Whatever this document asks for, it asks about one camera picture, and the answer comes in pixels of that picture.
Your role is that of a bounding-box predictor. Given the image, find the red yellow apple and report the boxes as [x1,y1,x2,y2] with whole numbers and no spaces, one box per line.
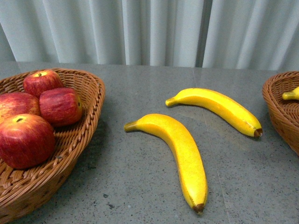
[0,114,55,169]

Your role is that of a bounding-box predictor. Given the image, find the near yellow banana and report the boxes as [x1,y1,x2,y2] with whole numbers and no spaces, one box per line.
[124,113,208,214]

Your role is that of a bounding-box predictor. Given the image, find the far yellow banana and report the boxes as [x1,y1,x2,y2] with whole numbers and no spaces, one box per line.
[165,88,263,138]

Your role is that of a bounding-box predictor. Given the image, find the red apple lying sideways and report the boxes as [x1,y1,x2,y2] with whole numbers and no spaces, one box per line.
[39,87,83,127]

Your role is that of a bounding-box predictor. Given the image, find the far red apple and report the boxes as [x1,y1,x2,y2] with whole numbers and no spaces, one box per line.
[23,70,64,98]

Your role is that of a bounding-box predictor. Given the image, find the white pleated curtain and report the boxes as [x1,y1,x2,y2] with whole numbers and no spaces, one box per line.
[0,0,299,70]

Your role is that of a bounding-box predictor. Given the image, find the right brown wicker basket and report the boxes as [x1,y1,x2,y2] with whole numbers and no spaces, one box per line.
[262,71,299,154]

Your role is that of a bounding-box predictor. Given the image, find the brown wicker basket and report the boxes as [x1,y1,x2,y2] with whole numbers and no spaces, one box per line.
[0,68,106,224]
[262,71,299,154]

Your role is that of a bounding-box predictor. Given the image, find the near red apple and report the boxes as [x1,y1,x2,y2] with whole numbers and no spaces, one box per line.
[0,92,41,123]

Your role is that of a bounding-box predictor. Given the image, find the yellow banana in basket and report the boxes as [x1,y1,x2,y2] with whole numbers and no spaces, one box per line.
[282,87,299,100]

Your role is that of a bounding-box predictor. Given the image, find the left brown wicker basket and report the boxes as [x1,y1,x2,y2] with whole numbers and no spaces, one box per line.
[0,68,106,224]

